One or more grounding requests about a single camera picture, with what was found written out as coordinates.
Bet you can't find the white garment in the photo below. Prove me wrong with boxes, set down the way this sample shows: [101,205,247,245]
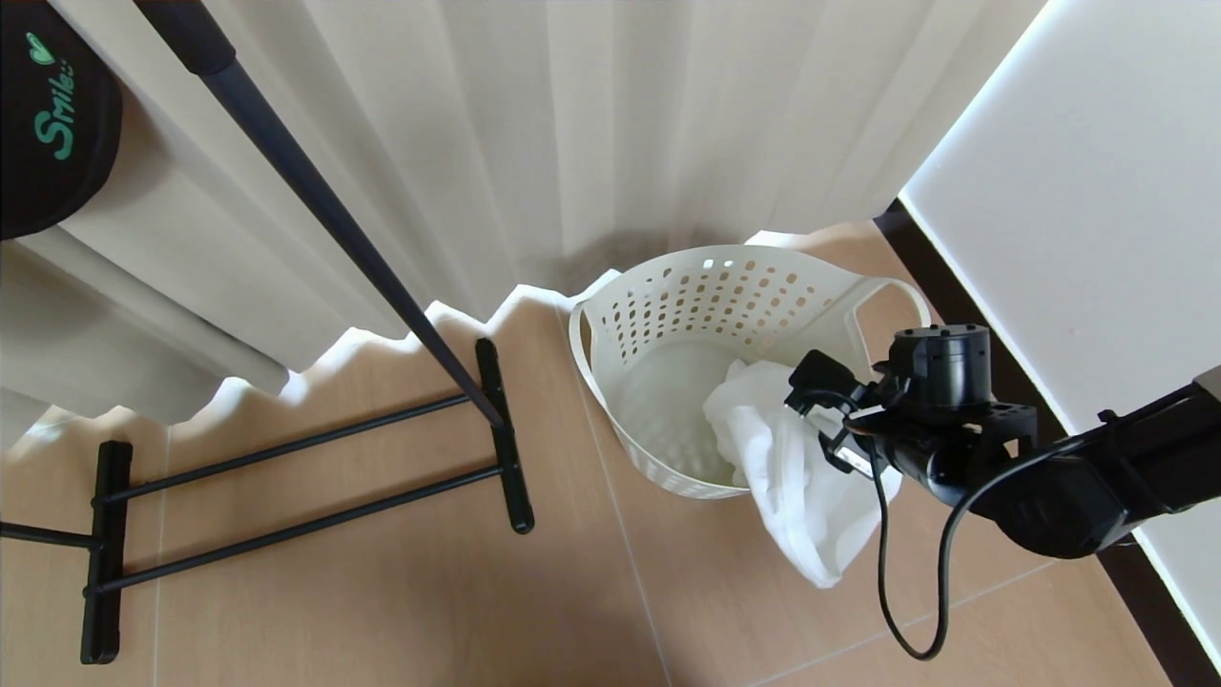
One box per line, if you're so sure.
[703,359,903,590]

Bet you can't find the white laundry basket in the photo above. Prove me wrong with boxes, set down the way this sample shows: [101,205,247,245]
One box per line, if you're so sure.
[569,244,934,501]

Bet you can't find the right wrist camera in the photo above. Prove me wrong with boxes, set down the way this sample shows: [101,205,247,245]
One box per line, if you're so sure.
[784,349,877,417]

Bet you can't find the black shorts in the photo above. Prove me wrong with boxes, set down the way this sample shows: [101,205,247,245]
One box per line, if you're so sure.
[0,0,124,240]

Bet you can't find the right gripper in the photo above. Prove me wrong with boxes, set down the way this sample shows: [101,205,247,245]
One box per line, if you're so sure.
[817,408,947,489]

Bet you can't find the black clothes rack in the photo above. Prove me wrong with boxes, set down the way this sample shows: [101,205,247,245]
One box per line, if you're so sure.
[0,0,536,666]

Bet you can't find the black cable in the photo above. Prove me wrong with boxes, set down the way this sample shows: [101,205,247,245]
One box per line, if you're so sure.
[861,434,1093,662]

